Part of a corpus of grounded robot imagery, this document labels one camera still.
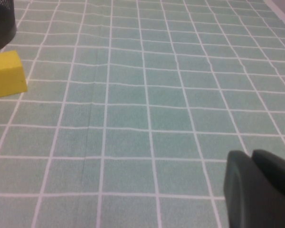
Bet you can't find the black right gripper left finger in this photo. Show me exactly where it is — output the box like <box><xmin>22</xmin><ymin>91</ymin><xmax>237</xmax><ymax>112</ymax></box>
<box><xmin>223</xmin><ymin>150</ymin><xmax>285</xmax><ymax>228</ymax></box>

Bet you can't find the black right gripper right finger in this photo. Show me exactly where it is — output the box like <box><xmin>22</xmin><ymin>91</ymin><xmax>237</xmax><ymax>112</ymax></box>
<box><xmin>251</xmin><ymin>149</ymin><xmax>285</xmax><ymax>199</ymax></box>

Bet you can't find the black mesh wastebasket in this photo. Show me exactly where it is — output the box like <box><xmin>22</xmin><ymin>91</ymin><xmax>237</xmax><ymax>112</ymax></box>
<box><xmin>0</xmin><ymin>0</ymin><xmax>17</xmax><ymax>54</ymax></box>

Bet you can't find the green checked tablecloth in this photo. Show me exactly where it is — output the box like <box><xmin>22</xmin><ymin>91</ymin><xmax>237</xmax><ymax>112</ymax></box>
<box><xmin>0</xmin><ymin>0</ymin><xmax>285</xmax><ymax>228</ymax></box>

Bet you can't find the yellow cube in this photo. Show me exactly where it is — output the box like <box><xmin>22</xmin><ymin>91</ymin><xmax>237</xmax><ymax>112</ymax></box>
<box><xmin>0</xmin><ymin>50</ymin><xmax>29</xmax><ymax>98</ymax></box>

